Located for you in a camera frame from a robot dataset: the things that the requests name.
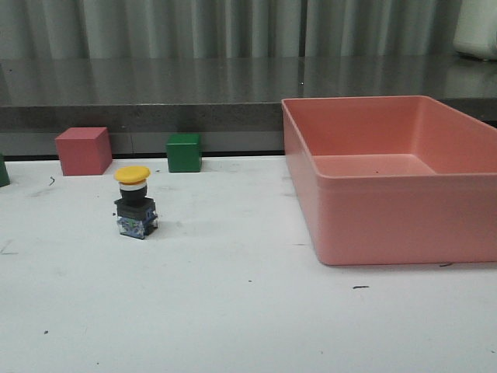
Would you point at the yellow push button switch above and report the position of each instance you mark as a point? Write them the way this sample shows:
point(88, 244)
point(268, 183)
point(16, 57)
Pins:
point(136, 213)

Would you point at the green cube block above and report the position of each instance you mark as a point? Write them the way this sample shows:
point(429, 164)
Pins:
point(184, 153)

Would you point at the pink cube block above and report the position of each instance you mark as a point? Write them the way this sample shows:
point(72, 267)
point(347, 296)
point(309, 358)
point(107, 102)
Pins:
point(84, 151)

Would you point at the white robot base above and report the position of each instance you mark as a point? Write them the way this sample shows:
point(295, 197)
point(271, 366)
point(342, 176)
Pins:
point(475, 33)

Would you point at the dark green block at edge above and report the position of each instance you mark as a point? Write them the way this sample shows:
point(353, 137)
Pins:
point(4, 175)

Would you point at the grey stone counter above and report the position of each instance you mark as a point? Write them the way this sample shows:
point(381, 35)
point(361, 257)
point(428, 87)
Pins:
point(234, 103)

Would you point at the pink plastic bin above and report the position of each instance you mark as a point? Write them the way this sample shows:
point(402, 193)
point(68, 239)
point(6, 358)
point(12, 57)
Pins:
point(392, 179)

